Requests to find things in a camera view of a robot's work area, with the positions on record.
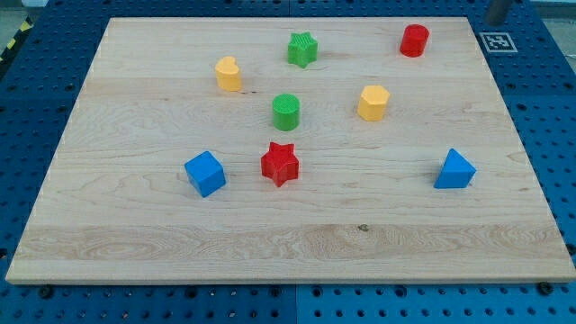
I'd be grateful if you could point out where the red cylinder block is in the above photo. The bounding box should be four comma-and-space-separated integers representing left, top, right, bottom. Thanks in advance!
400, 24, 429, 58

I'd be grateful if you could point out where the red star block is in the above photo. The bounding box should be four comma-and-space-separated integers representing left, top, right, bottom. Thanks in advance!
260, 142, 300, 187

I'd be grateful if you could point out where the green star block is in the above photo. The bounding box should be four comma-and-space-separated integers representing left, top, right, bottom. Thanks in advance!
287, 31, 319, 68

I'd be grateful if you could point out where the green cylinder block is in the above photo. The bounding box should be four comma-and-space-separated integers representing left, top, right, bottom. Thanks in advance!
272, 94, 300, 131

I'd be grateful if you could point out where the blue cube block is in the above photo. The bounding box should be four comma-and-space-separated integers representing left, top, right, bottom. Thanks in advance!
184, 151, 226, 198

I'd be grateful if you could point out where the wooden board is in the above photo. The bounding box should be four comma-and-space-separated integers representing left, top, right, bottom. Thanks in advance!
6, 17, 575, 285

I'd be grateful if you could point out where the yellow hexagon block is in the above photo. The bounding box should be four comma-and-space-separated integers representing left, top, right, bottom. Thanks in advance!
357, 85, 391, 122

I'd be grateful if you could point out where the yellow heart block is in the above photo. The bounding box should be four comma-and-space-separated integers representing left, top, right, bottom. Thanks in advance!
215, 56, 242, 92

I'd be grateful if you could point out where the blue triangle block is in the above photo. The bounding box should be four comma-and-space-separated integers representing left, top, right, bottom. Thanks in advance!
434, 148, 476, 189

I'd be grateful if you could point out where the white fiducial marker tag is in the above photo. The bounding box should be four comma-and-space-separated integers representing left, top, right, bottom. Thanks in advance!
480, 32, 518, 53

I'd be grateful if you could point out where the grey pusher rod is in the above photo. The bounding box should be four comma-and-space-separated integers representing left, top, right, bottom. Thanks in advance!
484, 0, 513, 27

